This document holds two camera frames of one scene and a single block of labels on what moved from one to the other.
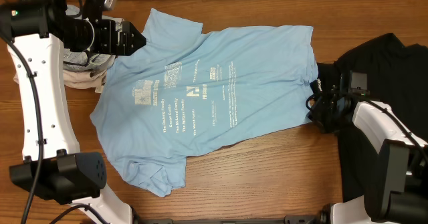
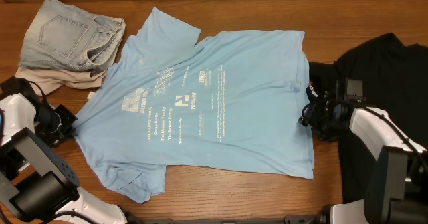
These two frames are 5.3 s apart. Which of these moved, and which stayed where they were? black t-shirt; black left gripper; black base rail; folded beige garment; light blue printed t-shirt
Moved: light blue printed t-shirt; black left gripper
Stayed: black base rail; black t-shirt; folded beige garment
